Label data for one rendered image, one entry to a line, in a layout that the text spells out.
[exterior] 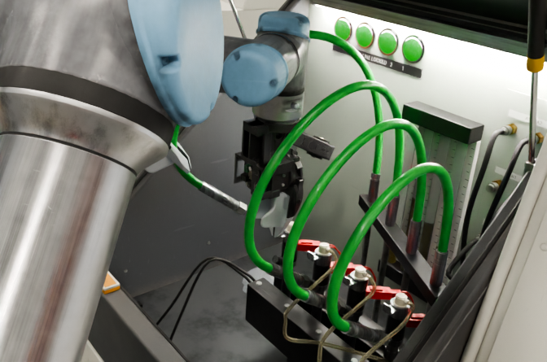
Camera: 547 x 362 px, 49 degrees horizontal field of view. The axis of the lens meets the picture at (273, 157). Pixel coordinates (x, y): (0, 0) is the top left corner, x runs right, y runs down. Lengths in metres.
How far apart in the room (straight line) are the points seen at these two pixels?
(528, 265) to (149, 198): 0.74
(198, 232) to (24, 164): 0.99
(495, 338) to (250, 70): 0.45
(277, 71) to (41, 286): 0.46
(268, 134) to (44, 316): 0.59
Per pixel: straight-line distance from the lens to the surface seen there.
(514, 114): 1.04
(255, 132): 0.88
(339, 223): 1.37
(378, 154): 1.12
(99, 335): 1.22
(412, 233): 0.99
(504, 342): 0.82
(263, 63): 0.73
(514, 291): 0.80
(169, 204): 1.26
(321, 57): 1.31
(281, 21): 0.84
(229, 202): 1.06
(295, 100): 0.88
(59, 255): 0.35
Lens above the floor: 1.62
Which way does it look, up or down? 23 degrees down
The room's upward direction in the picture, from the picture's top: 4 degrees clockwise
